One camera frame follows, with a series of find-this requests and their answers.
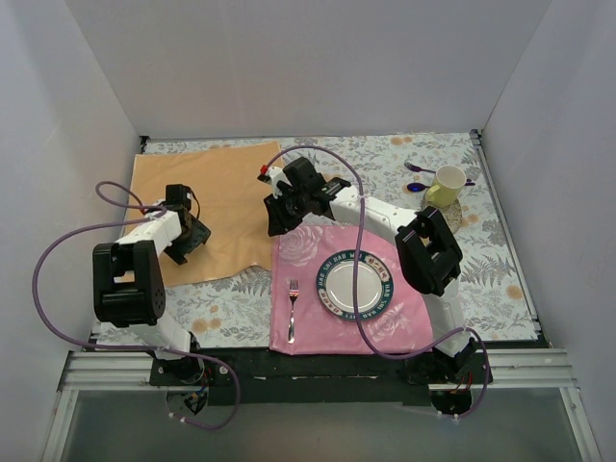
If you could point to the silver fork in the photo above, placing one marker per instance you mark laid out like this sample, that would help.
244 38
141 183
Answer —
293 296

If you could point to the peach satin napkin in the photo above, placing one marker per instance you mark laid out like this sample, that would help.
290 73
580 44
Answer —
231 197

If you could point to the speckled round coaster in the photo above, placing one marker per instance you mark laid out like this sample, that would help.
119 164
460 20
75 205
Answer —
453 215

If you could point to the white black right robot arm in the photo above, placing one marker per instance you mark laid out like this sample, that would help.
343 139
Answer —
429 256

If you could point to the yellow green mug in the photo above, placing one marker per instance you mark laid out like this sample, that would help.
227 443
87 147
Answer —
447 184

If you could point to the purple plastic fork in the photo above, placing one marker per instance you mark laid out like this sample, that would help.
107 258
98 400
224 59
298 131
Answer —
415 168

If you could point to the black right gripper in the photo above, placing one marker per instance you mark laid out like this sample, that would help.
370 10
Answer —
277 215

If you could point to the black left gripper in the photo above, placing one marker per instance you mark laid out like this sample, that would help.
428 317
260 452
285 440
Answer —
191 239

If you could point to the purple plastic spoon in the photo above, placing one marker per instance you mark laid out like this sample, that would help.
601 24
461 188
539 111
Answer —
416 187

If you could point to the aluminium frame rail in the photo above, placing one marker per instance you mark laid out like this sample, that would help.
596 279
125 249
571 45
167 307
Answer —
129 371

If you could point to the pink rose placemat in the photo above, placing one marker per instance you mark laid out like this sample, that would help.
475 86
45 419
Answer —
352 297

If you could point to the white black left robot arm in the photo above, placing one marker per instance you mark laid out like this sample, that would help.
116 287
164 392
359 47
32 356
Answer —
128 286

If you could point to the floral tablecloth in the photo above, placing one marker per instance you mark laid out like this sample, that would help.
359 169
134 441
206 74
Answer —
234 311

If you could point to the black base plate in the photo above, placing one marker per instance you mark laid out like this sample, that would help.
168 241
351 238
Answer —
268 377

